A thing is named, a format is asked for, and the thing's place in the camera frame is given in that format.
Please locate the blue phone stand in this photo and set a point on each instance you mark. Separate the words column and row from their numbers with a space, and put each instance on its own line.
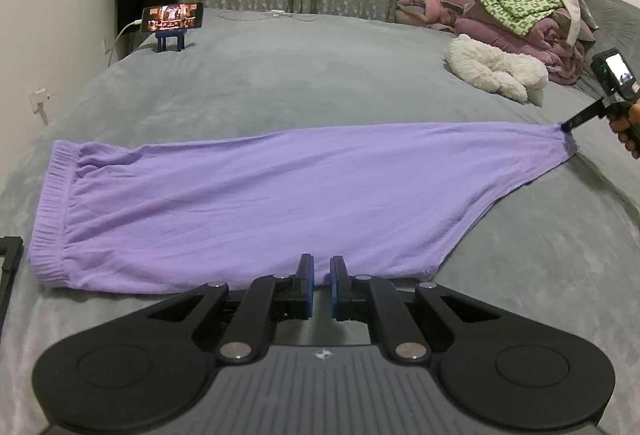
column 170, row 41

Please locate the purple pants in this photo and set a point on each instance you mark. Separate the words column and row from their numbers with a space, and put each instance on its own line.
column 275, row 195

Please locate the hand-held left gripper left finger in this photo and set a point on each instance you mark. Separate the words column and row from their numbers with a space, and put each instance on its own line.
column 311, row 300

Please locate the person's right hand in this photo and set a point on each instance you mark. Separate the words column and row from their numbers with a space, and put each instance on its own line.
column 631, row 125

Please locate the pink blanket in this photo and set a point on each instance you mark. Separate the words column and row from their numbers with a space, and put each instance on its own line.
column 435, row 5

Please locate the black plastic frame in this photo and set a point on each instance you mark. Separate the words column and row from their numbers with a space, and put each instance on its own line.
column 10, row 265

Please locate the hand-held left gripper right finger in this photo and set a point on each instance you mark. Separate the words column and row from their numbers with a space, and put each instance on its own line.
column 335, row 300

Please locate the white fleece plush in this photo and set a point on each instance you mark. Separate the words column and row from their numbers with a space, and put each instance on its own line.
column 490, row 65

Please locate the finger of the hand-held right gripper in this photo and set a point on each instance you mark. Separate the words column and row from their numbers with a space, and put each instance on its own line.
column 582, row 117

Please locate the wall socket with charger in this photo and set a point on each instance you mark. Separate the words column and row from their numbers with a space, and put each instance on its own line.
column 39, row 99

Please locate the green checked garment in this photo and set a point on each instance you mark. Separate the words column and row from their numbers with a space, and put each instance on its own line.
column 510, row 0

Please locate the smartphone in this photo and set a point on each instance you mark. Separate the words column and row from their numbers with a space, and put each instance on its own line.
column 172, row 16

